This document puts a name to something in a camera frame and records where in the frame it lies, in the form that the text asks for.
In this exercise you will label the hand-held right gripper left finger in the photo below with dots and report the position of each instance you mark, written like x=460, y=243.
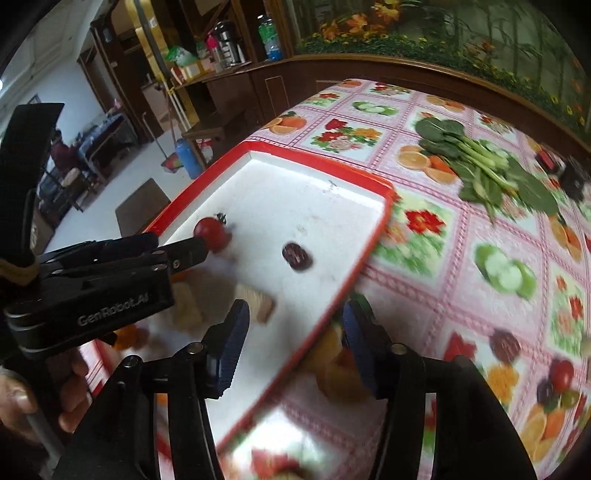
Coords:
x=231, y=346

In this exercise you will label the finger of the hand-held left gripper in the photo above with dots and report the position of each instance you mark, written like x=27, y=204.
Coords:
x=184, y=256

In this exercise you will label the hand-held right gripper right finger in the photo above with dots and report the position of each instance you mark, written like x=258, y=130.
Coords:
x=360, y=350

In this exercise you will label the large mandarin orange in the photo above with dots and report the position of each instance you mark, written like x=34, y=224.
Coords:
x=339, y=364

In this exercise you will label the red cherry tomato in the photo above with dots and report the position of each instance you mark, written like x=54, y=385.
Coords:
x=212, y=233

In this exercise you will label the beige sugarcane piece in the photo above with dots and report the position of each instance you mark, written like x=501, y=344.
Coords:
x=261, y=302
x=189, y=307

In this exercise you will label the small mandarin orange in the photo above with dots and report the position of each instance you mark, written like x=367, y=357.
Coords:
x=131, y=337

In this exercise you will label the dark red date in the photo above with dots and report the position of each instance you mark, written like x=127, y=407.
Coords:
x=505, y=345
x=298, y=256

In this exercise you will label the red white tray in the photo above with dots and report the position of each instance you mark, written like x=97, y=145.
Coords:
x=300, y=203

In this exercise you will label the person's left hand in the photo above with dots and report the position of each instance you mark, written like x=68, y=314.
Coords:
x=18, y=397

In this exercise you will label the brown wooden stool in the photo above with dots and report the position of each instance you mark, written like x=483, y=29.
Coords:
x=141, y=205

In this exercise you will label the blue water bottle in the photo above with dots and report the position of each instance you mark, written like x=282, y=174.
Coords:
x=187, y=159

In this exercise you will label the wooden sideboard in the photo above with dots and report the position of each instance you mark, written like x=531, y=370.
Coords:
x=138, y=69

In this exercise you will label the green plastic bag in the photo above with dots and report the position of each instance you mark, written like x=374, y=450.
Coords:
x=180, y=55

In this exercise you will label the pink bottle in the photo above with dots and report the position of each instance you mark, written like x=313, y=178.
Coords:
x=212, y=50

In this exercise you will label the black silver thermos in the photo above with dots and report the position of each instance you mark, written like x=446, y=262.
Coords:
x=226, y=44

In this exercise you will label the leafy green vegetables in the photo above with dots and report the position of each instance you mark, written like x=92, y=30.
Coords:
x=485, y=161

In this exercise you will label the green plastic bottle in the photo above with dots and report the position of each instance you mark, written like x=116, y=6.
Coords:
x=268, y=37

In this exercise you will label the red black small object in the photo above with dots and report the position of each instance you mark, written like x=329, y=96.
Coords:
x=547, y=159

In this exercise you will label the black round device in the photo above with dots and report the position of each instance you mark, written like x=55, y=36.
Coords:
x=575, y=180

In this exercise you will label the framed flower bamboo painting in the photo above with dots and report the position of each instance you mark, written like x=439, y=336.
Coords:
x=461, y=27

